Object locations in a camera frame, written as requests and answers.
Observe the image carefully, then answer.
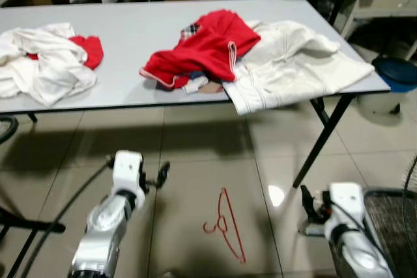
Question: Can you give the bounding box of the red clothes hanger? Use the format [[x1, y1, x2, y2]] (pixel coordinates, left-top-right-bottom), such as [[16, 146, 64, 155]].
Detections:
[[203, 188, 248, 264]]

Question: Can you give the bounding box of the red hooded sweatshirt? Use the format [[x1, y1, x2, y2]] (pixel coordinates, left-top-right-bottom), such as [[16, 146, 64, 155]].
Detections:
[[139, 9, 261, 91]]

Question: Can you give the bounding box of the long grey table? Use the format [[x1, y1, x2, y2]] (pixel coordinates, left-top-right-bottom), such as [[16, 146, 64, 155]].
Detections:
[[0, 0, 392, 189]]

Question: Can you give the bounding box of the cream jacket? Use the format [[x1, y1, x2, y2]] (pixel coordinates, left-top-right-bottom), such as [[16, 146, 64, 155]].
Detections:
[[222, 20, 376, 117]]

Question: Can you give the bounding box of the small red garment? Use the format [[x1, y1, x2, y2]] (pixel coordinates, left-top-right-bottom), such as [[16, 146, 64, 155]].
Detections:
[[68, 35, 104, 70]]

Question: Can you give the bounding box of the crumpled white garment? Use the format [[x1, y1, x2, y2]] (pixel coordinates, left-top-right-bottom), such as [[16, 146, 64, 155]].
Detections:
[[0, 23, 98, 107]]

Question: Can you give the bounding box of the blue-lidded waste bin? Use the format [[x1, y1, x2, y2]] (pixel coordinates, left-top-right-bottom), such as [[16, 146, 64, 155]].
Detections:
[[360, 57, 417, 117]]

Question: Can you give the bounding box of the white desk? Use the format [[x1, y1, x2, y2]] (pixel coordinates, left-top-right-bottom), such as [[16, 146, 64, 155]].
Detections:
[[339, 0, 417, 57]]

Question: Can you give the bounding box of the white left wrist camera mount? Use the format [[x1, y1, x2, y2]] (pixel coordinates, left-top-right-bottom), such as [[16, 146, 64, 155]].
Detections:
[[112, 150, 146, 195]]

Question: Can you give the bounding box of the black wire fan guard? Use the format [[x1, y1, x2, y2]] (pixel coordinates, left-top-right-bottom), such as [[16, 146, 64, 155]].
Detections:
[[403, 154, 417, 227]]

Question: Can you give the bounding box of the black hose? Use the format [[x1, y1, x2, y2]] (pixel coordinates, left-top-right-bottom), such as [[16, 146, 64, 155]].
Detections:
[[0, 116, 19, 145]]

